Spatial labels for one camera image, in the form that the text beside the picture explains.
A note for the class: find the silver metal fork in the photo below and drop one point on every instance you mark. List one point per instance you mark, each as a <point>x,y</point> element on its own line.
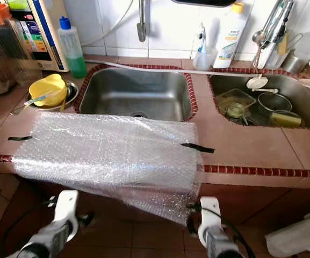
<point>24,106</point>

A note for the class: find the yellow plastic cup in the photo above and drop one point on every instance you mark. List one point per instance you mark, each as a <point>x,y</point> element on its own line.
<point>48,90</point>

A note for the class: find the stainless steel bowl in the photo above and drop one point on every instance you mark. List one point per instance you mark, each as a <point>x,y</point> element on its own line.
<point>71,92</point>

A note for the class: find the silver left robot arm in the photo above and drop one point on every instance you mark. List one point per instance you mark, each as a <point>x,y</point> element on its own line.
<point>50,239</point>

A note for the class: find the black tape strip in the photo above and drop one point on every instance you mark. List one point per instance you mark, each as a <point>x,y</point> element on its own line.
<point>19,138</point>
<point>197,148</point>

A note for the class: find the orange-lid glass jar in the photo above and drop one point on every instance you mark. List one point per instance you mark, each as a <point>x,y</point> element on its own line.
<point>9,40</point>

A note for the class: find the green dish soap bottle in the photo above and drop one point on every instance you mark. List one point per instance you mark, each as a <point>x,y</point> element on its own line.
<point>75,64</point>

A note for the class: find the beige water ionizer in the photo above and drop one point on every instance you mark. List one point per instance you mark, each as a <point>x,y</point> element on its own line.
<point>47,32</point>

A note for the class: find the clear bubble wrap sheet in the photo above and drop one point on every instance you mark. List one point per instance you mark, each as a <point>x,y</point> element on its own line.
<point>112,156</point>

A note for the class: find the stainless steel sink basin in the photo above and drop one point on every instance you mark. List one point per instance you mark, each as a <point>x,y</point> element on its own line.
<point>300,88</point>
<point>138,91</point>

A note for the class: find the white rigid pipe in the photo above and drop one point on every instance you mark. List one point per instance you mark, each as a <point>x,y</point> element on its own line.
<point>144,65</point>

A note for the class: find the silver faucet spout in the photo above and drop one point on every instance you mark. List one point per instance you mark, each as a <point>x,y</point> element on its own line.
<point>141,27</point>

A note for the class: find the clear plastic cup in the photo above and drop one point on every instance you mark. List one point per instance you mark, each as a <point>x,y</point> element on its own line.
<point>203,60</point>

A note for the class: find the blue white toothbrush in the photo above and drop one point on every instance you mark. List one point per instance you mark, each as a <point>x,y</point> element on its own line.
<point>202,37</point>

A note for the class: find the clear plastic food container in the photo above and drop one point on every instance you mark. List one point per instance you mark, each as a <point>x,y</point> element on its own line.
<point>232,98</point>

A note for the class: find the black pan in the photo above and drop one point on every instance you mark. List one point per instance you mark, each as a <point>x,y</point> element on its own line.
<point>203,2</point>

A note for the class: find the small glass cup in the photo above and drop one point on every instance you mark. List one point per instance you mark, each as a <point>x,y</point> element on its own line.
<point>236,111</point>

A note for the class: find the white detergent bottle orange cap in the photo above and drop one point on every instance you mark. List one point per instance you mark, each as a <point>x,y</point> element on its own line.
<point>230,37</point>

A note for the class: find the silver ladle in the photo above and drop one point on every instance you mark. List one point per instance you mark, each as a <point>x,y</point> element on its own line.
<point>258,37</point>

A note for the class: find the stainless steel pot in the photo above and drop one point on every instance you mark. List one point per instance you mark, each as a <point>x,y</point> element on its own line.
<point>274,103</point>

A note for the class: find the white plastic bag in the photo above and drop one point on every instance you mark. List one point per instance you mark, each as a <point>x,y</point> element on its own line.
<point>297,234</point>

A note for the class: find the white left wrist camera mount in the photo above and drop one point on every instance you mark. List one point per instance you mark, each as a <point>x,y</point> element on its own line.
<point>66,206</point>

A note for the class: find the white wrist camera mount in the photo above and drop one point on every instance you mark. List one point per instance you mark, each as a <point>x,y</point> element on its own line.
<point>66,206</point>
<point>209,214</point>

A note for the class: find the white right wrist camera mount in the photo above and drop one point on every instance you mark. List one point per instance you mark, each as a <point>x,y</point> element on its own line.
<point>209,214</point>

